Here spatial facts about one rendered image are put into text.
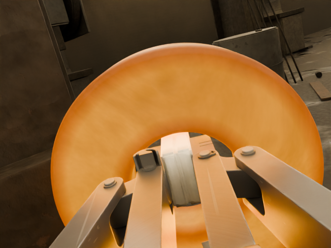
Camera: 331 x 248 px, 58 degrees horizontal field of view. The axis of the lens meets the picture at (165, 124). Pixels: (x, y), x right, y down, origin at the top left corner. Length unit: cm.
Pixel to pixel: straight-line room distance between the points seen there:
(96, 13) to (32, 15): 657
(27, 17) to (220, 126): 39
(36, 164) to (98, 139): 29
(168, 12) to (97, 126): 781
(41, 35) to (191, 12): 795
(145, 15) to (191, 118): 745
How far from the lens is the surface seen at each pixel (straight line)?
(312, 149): 18
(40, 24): 50
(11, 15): 50
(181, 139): 15
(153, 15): 771
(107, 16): 714
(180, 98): 15
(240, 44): 260
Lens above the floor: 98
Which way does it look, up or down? 15 degrees down
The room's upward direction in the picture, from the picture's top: 14 degrees counter-clockwise
